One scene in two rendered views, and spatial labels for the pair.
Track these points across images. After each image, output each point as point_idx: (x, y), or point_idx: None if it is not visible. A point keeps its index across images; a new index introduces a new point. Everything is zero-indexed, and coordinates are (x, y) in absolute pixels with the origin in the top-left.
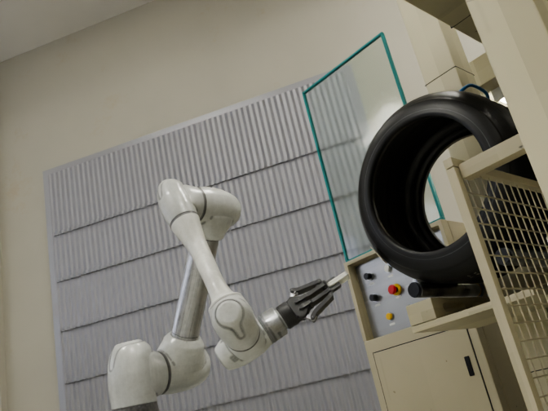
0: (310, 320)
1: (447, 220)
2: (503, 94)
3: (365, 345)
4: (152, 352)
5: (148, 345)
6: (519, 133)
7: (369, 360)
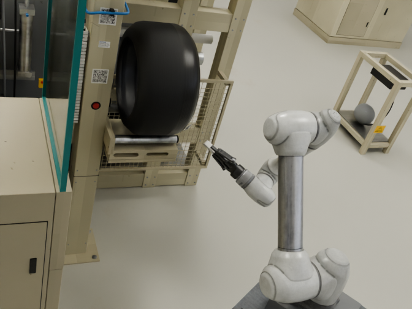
0: (225, 169)
1: (38, 98)
2: (232, 64)
3: (62, 270)
4: (315, 255)
5: (319, 252)
6: (229, 74)
7: (61, 283)
